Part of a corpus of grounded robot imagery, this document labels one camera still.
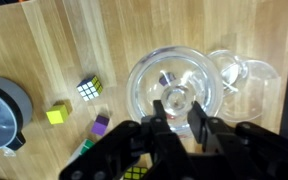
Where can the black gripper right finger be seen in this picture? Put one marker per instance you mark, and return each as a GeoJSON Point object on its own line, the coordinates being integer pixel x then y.
{"type": "Point", "coordinates": [200, 126]}

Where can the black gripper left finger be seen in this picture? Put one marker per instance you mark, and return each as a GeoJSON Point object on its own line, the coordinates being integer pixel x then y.
{"type": "Point", "coordinates": [157, 133]}

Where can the clear glass container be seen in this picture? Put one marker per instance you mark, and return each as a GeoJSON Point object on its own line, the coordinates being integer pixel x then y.
{"type": "Point", "coordinates": [250, 93]}

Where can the black-framed Rubik's cube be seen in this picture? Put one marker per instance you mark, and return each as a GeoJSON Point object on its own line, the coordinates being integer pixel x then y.
{"type": "Point", "coordinates": [135, 173]}

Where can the dark purple wooden cube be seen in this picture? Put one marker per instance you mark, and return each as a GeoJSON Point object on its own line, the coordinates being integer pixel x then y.
{"type": "Point", "coordinates": [167, 79]}

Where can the bright purple wooden cube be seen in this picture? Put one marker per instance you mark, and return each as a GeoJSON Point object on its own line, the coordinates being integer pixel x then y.
{"type": "Point", "coordinates": [100, 126]}

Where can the large white-framed Rubik's cube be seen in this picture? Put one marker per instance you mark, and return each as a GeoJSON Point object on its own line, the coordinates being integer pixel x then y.
{"type": "Point", "coordinates": [80, 150]}

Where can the small Rubik's cube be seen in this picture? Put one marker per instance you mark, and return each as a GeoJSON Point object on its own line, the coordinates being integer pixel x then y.
{"type": "Point", "coordinates": [90, 87]}

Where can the yellow wooden cube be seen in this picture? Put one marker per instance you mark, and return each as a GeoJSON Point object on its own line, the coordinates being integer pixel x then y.
{"type": "Point", "coordinates": [57, 114]}

